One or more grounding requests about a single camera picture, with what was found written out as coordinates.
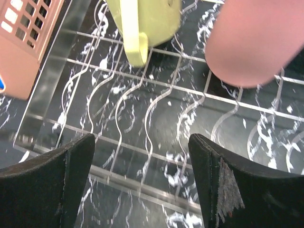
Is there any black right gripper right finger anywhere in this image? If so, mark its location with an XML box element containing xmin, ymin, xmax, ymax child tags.
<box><xmin>188</xmin><ymin>133</ymin><xmax>304</xmax><ymax>228</ymax></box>

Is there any yellow-green mug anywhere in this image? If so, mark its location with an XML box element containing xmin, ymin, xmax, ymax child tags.
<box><xmin>106</xmin><ymin>0</ymin><xmax>182</xmax><ymax>67</ymax></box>

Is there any metal dish rack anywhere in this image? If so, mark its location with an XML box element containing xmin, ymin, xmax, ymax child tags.
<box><xmin>14</xmin><ymin>0</ymin><xmax>304</xmax><ymax>228</ymax></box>

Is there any peach plastic desk organizer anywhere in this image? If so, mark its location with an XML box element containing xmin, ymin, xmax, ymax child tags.
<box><xmin>0</xmin><ymin>0</ymin><xmax>64</xmax><ymax>100</ymax></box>

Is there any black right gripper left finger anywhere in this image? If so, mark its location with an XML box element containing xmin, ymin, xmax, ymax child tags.
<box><xmin>0</xmin><ymin>133</ymin><xmax>95</xmax><ymax>228</ymax></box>

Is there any dusty pink tumbler cup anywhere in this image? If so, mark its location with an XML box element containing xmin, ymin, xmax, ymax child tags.
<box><xmin>205</xmin><ymin>0</ymin><xmax>304</xmax><ymax>88</ymax></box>

